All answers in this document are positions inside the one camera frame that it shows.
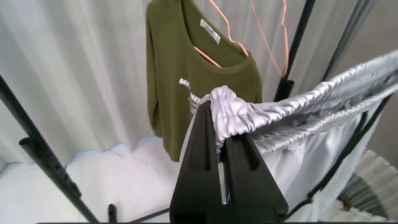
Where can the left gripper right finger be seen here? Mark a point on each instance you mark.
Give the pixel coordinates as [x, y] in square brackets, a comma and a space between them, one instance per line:
[252, 180]

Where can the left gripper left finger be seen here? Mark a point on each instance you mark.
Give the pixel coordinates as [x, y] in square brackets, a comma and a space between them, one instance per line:
[199, 174]

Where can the pale grey shorts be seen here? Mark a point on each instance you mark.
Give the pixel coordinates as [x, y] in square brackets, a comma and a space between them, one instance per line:
[295, 155]

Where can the green shirt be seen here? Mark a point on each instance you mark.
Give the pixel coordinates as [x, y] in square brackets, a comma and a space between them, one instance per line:
[174, 93]

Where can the pink clothes hanger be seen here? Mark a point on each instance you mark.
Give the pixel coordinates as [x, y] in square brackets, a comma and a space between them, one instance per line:
[286, 56]
[207, 57]

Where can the white laundry basket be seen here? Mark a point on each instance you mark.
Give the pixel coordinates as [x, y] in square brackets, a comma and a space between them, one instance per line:
[373, 180]

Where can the black clothes rack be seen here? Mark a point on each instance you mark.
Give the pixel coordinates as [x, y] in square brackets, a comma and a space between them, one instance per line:
[46, 158]

